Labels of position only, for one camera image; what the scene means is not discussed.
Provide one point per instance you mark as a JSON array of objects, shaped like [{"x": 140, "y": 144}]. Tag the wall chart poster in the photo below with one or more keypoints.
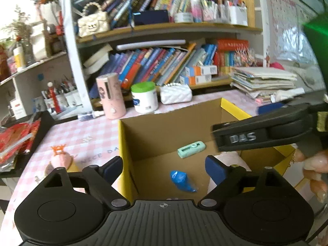
[{"x": 289, "y": 41}]

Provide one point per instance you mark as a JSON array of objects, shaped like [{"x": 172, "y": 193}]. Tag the white pen holder left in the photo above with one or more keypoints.
[{"x": 62, "y": 102}]

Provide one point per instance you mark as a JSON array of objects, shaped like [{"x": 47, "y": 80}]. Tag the white jar green lid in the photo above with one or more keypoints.
[{"x": 144, "y": 97}]

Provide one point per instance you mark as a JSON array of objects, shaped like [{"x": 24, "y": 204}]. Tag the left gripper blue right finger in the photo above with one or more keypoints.
[{"x": 216, "y": 170}]

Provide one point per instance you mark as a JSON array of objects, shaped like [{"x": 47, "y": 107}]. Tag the cream quilted handbag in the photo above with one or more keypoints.
[{"x": 89, "y": 25}]

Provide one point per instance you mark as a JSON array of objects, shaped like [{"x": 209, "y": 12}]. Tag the spray bottle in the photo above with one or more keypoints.
[{"x": 90, "y": 115}]

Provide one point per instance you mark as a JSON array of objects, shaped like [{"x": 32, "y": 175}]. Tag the white pen holder right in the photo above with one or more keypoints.
[{"x": 73, "y": 98}]

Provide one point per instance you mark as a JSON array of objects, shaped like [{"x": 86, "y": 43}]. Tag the pink checkered tablecloth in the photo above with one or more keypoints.
[{"x": 96, "y": 142}]

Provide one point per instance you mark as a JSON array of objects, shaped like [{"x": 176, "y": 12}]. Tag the red tassel ornament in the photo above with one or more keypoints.
[{"x": 53, "y": 95}]

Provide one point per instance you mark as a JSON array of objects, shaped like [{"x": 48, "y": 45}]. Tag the black phone on shelf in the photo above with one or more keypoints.
[{"x": 150, "y": 17}]

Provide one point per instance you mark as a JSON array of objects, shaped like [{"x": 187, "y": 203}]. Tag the mint green comb case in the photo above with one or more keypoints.
[{"x": 191, "y": 149}]

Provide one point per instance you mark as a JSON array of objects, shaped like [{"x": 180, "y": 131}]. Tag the pink humidifier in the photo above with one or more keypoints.
[{"x": 109, "y": 89}]

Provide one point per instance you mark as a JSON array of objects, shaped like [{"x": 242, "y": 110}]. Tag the orange white medicine box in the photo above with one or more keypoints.
[{"x": 198, "y": 75}]

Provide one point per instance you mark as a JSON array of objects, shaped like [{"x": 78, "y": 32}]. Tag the small pink plush ball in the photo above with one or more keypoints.
[{"x": 61, "y": 158}]

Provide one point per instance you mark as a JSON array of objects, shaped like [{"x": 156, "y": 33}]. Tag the black electronic keyboard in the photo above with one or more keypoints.
[{"x": 22, "y": 159}]

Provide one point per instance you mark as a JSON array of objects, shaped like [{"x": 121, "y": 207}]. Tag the red decorations in plastic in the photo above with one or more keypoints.
[{"x": 15, "y": 140}]

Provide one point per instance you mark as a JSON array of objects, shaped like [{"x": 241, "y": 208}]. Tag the white quilted purse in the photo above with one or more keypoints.
[{"x": 175, "y": 93}]

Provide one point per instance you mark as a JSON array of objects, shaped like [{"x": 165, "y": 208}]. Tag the person right hand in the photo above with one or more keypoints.
[{"x": 314, "y": 168}]

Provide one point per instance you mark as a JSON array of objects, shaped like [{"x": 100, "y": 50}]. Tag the yellow cardboard box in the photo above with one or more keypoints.
[{"x": 164, "y": 154}]

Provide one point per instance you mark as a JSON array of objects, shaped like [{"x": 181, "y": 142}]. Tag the stack of papers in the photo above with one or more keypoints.
[{"x": 262, "y": 83}]

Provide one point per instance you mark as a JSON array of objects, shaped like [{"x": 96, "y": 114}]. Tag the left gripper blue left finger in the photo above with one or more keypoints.
[{"x": 111, "y": 170}]

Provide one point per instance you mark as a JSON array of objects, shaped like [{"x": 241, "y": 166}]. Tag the blue packet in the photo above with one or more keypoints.
[{"x": 182, "y": 181}]

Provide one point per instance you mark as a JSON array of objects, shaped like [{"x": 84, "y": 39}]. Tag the row of leaning books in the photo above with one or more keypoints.
[{"x": 161, "y": 65}]

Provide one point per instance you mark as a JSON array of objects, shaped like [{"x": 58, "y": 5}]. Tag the white pen holder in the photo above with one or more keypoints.
[
  {"x": 62, "y": 102},
  {"x": 73, "y": 98}
]

